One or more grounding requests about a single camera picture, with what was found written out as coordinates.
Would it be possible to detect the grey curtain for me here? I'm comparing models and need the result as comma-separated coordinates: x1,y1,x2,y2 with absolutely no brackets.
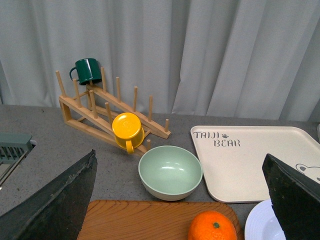
0,0,320,122

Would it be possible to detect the orange fruit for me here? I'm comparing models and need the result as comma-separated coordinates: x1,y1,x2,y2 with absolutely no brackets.
187,210,237,240

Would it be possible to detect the yellow mug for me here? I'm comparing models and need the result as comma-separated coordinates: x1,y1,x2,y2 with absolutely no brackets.
112,112,145,154

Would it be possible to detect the dark green mug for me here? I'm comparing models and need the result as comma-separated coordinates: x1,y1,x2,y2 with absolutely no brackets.
69,58,102,86

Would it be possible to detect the wooden dish rack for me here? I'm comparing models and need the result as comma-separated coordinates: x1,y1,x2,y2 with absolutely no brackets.
55,71,171,156

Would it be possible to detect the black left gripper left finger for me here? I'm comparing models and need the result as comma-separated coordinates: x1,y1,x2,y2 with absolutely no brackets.
0,150,98,240

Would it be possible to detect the green bowl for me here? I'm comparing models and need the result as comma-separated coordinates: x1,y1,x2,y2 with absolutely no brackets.
138,145,203,202

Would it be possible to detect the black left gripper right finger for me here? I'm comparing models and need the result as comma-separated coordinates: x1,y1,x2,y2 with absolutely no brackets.
262,153,320,240

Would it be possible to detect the white round plate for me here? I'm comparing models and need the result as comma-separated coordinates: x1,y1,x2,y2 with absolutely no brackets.
244,199,286,240

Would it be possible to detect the grey-green plastic rack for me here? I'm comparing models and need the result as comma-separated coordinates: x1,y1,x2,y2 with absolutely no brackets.
0,132,37,187

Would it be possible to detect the cream bear tray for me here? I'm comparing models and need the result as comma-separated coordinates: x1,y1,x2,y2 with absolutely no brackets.
190,125,320,203

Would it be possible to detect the wooden cutting board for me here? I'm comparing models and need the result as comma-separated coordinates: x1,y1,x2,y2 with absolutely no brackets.
77,200,245,240

